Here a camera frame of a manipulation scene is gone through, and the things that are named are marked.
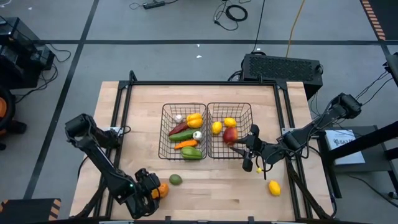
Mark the black screen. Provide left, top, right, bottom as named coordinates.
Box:
left=384, top=52, right=398, bottom=88

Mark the green bell pepper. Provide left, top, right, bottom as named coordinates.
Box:
left=181, top=146, right=203, bottom=161

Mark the yellow bell pepper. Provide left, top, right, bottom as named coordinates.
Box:
left=185, top=113, right=204, bottom=129

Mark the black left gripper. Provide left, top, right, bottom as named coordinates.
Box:
left=132, top=167, right=161, bottom=218

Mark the black power strip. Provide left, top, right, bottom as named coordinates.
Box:
left=142, top=0, right=166, bottom=10

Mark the yellow cable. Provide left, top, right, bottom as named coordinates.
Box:
left=285, top=0, right=307, bottom=58

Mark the black computer case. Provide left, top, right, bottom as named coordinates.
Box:
left=241, top=53, right=323, bottom=100

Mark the black wire basket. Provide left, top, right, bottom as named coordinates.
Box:
left=157, top=103, right=208, bottom=161
left=206, top=101, right=253, bottom=160

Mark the orange bell pepper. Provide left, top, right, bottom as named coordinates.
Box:
left=151, top=182, right=170, bottom=200

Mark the coiled black cable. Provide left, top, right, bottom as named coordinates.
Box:
left=213, top=0, right=249, bottom=32

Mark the orange and black machine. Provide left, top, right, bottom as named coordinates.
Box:
left=0, top=86, right=27, bottom=152

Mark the long black cable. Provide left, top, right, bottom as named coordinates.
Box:
left=251, top=0, right=266, bottom=54

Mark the green cucumber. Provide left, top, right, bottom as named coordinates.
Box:
left=169, top=128, right=200, bottom=143

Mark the red chili pepper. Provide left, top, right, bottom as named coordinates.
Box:
left=169, top=122, right=190, bottom=137

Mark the black mat with hazard edge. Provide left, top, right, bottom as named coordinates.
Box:
left=360, top=0, right=398, bottom=41

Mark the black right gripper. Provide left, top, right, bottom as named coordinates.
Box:
left=229, top=124, right=268, bottom=172

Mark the bright red apple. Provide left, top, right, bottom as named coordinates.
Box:
left=222, top=126, right=239, bottom=146

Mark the black metal stand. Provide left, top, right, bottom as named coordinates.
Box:
left=317, top=119, right=398, bottom=200

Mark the black equipment cart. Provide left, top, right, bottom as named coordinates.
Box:
left=0, top=16, right=57, bottom=90

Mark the orange carrot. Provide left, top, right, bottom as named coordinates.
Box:
left=174, top=139, right=199, bottom=151

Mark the black box with hazard stripes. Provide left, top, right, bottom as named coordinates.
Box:
left=0, top=198, right=62, bottom=224

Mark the black metal table frame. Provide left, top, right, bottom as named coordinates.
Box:
left=74, top=70, right=335, bottom=222

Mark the white labelled box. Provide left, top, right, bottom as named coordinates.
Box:
left=325, top=129, right=366, bottom=166

